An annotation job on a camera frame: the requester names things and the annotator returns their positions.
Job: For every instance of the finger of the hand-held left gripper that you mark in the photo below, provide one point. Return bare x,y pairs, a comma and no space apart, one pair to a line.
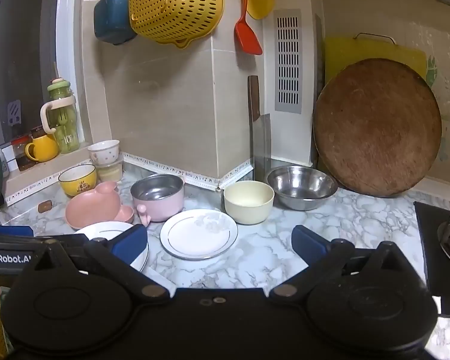
13,230
67,240

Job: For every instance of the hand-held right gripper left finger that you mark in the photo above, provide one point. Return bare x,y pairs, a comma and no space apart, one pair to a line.
129,239

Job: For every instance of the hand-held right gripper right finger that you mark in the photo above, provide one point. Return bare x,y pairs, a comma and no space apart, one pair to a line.
309,240

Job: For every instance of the white plate with gold rim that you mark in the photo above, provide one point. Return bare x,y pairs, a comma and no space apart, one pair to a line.
97,229
198,234

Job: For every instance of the pink bear-shaped plate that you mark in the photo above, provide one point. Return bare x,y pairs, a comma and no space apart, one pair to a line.
92,210

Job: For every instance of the pink pot with steel lining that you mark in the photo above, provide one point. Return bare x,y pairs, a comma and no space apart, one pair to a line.
161,204

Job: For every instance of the stainless steel bowl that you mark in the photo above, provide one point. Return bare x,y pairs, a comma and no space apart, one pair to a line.
302,189

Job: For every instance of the cream bowl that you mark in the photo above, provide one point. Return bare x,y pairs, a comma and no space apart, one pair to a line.
249,206

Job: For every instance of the small brown block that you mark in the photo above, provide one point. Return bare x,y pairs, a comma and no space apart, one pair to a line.
45,206

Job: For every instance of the yellow bowl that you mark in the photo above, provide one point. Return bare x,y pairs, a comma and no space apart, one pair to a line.
78,183

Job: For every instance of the clear glass container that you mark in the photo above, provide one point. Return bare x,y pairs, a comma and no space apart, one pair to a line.
110,172

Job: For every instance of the glass jar with dark contents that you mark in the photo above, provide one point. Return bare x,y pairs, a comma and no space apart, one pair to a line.
22,153

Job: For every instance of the yellow mug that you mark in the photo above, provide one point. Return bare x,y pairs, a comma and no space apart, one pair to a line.
45,149

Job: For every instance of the white floral bowl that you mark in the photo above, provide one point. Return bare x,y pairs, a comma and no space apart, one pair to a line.
104,152

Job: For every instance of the green water bottle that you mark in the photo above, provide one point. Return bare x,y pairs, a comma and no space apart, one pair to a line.
63,120

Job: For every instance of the black gas stove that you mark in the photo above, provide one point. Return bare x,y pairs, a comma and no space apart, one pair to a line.
431,255

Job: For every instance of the round wooden cutting board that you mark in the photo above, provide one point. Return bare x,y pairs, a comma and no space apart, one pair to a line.
377,127

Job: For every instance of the grey vent grille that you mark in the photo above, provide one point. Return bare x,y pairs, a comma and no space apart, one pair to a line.
287,60

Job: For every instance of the window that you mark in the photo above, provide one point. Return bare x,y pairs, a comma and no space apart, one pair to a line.
18,45

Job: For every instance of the yellow plastic cutting board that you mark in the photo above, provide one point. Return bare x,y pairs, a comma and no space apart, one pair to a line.
341,52

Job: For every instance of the red spatula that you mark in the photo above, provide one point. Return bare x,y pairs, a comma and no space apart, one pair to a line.
247,33

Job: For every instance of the blue pot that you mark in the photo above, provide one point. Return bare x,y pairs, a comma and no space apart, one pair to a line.
112,15

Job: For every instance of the yellow colander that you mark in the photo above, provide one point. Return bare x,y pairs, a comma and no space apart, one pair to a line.
176,3

